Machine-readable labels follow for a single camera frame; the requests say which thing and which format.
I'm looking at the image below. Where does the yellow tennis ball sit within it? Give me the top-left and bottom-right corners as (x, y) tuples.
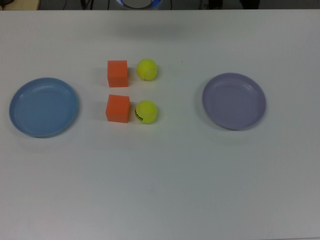
(136, 58), (159, 81)
(135, 99), (159, 125)

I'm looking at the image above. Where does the orange foam cube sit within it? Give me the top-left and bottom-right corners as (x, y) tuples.
(105, 94), (132, 124)
(107, 59), (129, 88)

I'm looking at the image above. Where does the purple plate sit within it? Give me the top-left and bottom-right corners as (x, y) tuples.
(201, 72), (267, 131)

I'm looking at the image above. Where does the blue plate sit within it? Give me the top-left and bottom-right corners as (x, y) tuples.
(9, 76), (81, 139)

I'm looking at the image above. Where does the black cable bundle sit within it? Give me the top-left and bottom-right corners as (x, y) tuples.
(79, 0), (95, 10)

